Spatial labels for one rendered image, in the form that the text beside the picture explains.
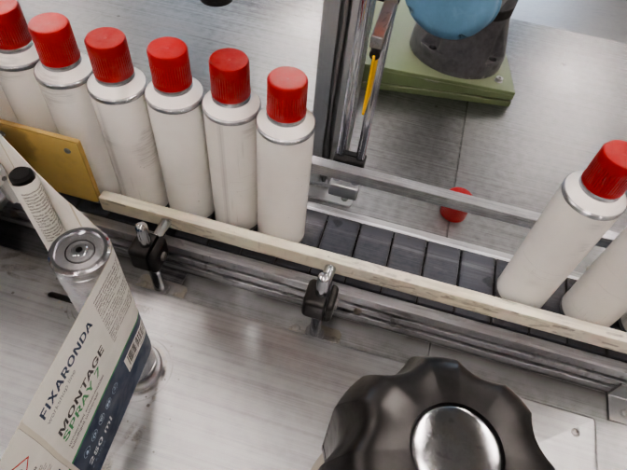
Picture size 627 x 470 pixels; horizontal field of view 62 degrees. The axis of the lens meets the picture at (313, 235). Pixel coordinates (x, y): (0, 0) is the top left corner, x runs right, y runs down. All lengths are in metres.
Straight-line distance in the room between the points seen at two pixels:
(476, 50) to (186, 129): 0.50
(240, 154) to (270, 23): 0.52
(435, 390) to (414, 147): 0.61
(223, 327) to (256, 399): 0.08
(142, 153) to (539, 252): 0.38
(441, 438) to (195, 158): 0.40
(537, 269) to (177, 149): 0.35
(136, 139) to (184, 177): 0.06
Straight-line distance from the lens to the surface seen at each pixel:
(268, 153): 0.46
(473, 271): 0.60
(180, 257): 0.60
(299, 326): 0.57
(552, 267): 0.52
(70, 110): 0.54
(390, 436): 0.18
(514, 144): 0.84
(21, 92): 0.58
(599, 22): 1.20
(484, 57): 0.87
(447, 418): 0.18
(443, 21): 0.70
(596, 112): 0.96
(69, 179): 0.60
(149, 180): 0.57
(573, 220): 0.48
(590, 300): 0.57
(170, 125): 0.49
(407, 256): 0.58
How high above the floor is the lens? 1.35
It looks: 53 degrees down
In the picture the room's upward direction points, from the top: 7 degrees clockwise
